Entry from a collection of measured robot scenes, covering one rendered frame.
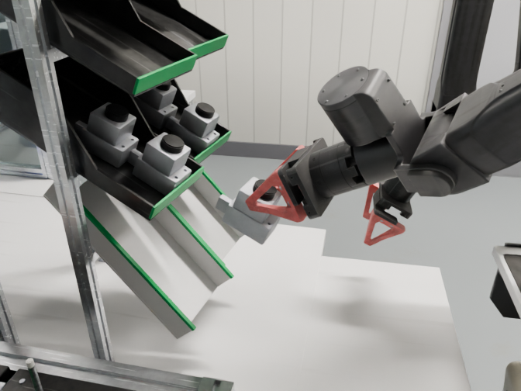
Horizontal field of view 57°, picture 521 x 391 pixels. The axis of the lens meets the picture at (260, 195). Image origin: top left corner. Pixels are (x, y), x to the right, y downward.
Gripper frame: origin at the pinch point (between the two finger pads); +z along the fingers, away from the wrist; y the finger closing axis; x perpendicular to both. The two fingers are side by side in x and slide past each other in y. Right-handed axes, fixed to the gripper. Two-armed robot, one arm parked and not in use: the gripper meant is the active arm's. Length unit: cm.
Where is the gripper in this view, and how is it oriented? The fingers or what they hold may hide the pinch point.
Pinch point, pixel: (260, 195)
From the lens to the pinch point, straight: 61.3
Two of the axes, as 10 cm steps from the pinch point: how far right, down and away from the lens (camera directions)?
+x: 4.5, 8.6, 2.4
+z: -7.9, 2.7, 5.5
